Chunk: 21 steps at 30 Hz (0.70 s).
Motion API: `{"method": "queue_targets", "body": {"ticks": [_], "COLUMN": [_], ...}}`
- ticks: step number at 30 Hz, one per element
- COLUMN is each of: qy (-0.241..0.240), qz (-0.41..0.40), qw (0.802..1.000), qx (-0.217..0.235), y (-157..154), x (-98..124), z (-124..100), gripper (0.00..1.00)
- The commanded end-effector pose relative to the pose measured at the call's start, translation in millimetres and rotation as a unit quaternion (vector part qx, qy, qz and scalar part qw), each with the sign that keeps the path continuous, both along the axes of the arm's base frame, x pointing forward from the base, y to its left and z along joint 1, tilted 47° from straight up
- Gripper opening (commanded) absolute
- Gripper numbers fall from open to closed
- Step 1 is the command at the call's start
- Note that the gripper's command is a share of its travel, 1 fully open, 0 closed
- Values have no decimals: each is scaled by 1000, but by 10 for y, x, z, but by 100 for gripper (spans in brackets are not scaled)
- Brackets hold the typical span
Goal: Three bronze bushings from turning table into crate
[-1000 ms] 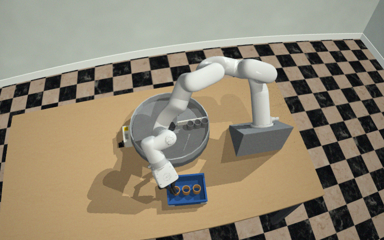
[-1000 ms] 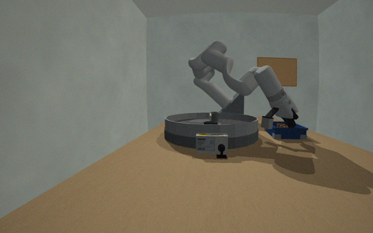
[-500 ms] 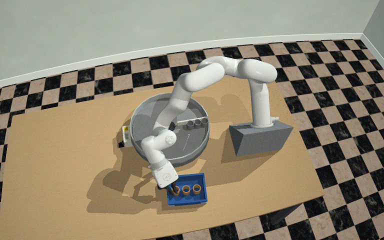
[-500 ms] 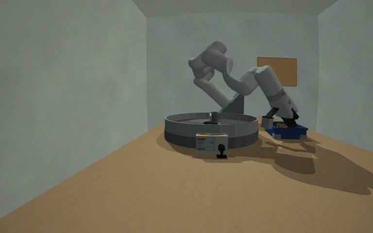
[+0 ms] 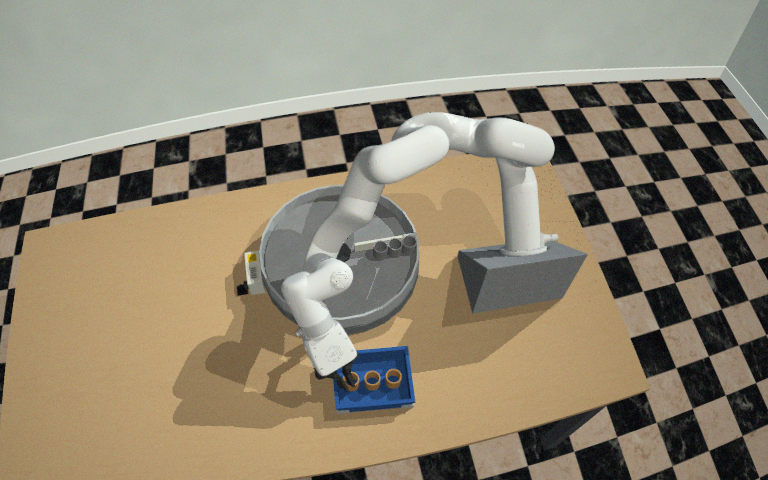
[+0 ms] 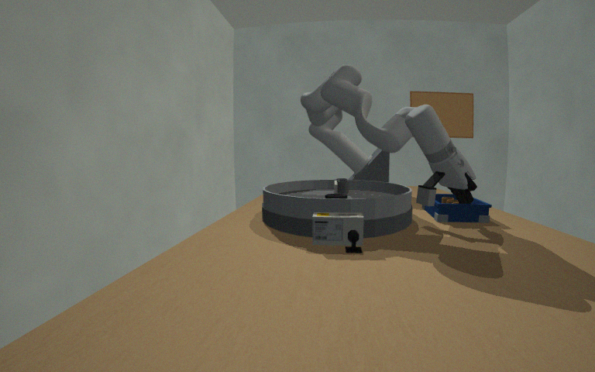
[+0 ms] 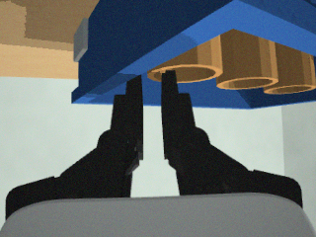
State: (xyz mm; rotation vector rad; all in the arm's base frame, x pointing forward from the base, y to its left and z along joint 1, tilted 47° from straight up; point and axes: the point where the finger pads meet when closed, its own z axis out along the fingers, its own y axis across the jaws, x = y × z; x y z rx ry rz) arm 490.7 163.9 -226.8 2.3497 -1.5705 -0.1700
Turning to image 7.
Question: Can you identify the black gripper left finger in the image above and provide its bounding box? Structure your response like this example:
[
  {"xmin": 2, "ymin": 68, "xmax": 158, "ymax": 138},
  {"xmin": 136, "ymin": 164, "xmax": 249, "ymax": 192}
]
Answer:
[{"xmin": 5, "ymin": 74, "xmax": 143, "ymax": 221}]

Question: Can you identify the bronze bushing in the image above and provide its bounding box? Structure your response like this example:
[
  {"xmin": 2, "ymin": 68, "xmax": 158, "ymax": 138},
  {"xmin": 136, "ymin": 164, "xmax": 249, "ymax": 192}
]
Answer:
[
  {"xmin": 216, "ymin": 29, "xmax": 278, "ymax": 90},
  {"xmin": 264, "ymin": 42, "xmax": 316, "ymax": 94},
  {"xmin": 147, "ymin": 35, "xmax": 222, "ymax": 83}
]

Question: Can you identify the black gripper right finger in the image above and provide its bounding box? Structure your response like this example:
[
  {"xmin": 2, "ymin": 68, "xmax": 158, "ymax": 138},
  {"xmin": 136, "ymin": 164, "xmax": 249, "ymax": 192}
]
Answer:
[{"xmin": 161, "ymin": 70, "xmax": 303, "ymax": 209}]

